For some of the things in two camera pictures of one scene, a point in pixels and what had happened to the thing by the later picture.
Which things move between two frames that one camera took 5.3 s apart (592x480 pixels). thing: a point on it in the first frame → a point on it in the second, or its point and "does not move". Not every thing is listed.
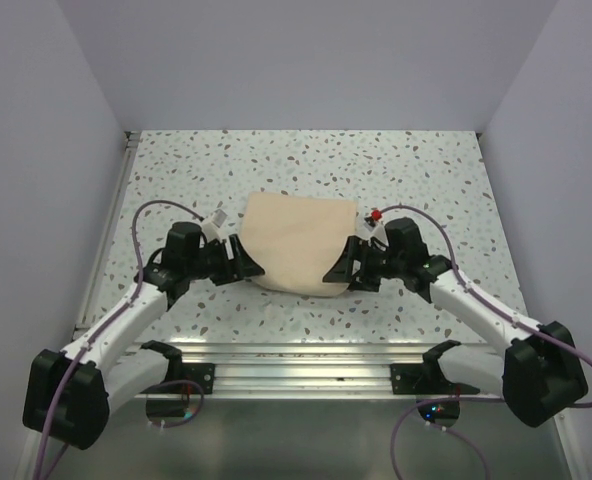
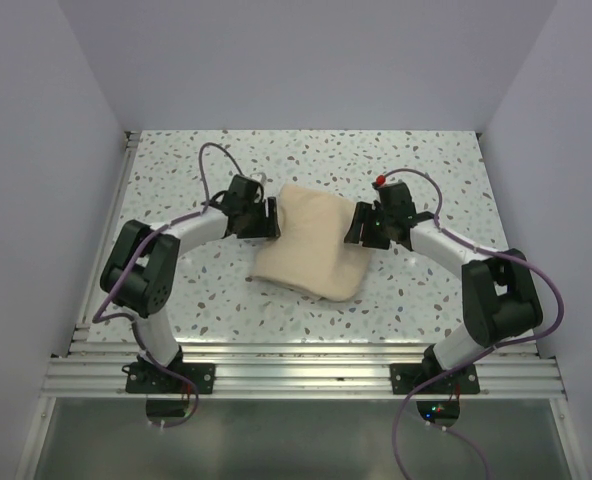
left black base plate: [201, 373] does not move
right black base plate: [425, 379] does not move
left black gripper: [240, 266] → [268, 226]
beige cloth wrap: [297, 240] does not move
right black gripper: [342, 272] → [363, 214]
